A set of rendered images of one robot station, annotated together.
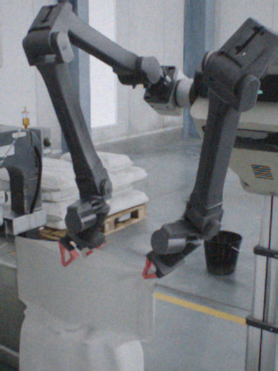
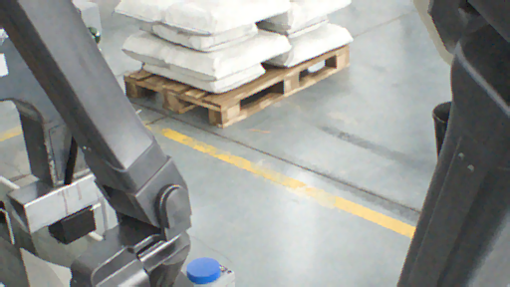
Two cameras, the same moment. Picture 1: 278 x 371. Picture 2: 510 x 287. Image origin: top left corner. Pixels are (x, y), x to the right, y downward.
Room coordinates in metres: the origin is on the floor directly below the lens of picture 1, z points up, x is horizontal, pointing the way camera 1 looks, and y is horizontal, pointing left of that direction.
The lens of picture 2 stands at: (0.78, -0.09, 1.59)
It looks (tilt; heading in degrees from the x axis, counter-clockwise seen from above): 26 degrees down; 9
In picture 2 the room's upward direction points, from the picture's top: 3 degrees counter-clockwise
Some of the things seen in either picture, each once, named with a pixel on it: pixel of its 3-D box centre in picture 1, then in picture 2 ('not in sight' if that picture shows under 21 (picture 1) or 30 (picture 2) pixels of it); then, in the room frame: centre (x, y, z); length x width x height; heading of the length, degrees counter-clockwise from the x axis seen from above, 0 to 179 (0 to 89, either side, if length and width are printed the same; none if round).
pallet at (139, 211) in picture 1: (74, 218); (240, 69); (4.88, 0.59, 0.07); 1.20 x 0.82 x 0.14; 146
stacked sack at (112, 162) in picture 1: (94, 161); not in sight; (5.16, 0.41, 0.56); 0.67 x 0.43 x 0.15; 54
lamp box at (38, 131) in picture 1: (38, 141); (75, 32); (1.77, 0.33, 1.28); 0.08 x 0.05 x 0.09; 54
